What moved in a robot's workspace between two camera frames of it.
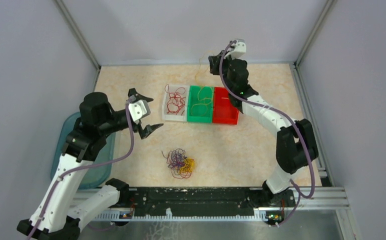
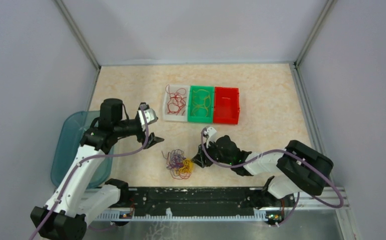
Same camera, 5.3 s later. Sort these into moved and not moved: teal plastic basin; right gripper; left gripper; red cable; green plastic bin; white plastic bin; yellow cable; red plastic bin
Moved: left gripper; right gripper; yellow cable
Not moved: teal plastic basin; green plastic bin; red cable; white plastic bin; red plastic bin
